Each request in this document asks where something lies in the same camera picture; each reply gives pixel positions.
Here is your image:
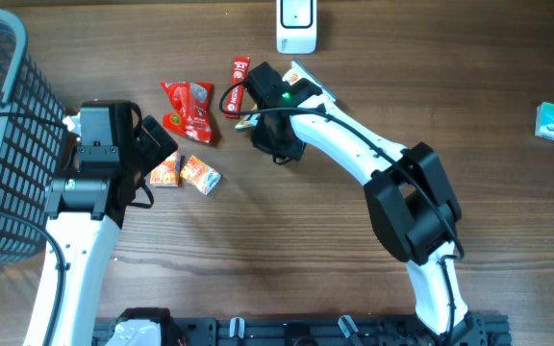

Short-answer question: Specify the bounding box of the orange juice carton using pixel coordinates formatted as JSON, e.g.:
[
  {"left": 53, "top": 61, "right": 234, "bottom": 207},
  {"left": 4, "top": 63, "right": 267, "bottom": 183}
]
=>
[{"left": 150, "top": 151, "right": 181, "bottom": 187}]

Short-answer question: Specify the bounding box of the red crinkled snack packet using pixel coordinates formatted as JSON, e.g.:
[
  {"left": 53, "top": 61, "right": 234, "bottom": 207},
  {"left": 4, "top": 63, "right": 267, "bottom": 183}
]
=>
[{"left": 161, "top": 82, "right": 214, "bottom": 143}]

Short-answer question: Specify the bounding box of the small orange snack packet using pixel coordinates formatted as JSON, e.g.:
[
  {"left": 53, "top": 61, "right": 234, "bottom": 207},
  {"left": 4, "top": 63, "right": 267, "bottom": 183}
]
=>
[{"left": 180, "top": 156, "right": 221, "bottom": 195}]

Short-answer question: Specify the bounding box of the yellow snack bag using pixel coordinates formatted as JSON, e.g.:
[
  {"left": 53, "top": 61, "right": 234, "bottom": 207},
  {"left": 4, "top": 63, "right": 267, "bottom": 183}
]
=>
[{"left": 235, "top": 59, "right": 338, "bottom": 132}]

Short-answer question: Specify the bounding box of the red coffee stick sachet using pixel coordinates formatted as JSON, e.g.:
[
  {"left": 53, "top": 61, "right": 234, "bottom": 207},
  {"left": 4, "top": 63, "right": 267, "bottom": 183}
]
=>
[{"left": 224, "top": 56, "right": 251, "bottom": 118}]

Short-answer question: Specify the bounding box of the teal white small box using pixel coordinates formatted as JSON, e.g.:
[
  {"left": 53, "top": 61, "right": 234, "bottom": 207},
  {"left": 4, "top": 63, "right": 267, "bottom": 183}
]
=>
[{"left": 535, "top": 102, "right": 554, "bottom": 141}]

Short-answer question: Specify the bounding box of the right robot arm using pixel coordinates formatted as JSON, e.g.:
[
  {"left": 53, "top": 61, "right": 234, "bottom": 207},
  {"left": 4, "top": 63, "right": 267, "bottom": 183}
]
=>
[{"left": 242, "top": 62, "right": 490, "bottom": 345}]

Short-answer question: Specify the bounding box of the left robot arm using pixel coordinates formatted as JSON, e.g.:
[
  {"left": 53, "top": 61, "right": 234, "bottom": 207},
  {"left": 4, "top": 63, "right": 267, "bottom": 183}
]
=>
[{"left": 24, "top": 100, "right": 178, "bottom": 345}]

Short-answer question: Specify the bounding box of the white barcode scanner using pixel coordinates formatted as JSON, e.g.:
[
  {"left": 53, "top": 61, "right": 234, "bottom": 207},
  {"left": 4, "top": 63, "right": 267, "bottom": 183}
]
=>
[{"left": 275, "top": 0, "right": 317, "bottom": 55}]

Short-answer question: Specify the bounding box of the grey plastic shopping basket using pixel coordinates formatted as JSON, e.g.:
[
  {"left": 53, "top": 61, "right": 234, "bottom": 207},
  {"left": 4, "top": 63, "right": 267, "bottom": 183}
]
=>
[{"left": 0, "top": 10, "right": 66, "bottom": 263}]

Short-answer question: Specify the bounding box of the right black cable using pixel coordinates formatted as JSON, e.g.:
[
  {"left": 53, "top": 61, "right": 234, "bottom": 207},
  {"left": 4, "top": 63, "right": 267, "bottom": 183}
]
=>
[{"left": 217, "top": 79, "right": 466, "bottom": 346}]

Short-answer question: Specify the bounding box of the black cable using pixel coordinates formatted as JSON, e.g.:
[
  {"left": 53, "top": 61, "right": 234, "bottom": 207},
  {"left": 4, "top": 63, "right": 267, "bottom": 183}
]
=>
[
  {"left": 0, "top": 100, "right": 156, "bottom": 346},
  {"left": 217, "top": 79, "right": 466, "bottom": 346}
]

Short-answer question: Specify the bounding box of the left black cable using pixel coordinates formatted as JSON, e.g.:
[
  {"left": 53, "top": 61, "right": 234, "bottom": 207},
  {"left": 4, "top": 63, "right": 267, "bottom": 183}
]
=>
[{"left": 0, "top": 100, "right": 156, "bottom": 346}]

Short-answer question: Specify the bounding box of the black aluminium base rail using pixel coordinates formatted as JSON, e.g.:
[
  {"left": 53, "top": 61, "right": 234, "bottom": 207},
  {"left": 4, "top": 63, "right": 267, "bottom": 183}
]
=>
[{"left": 91, "top": 314, "right": 514, "bottom": 346}]

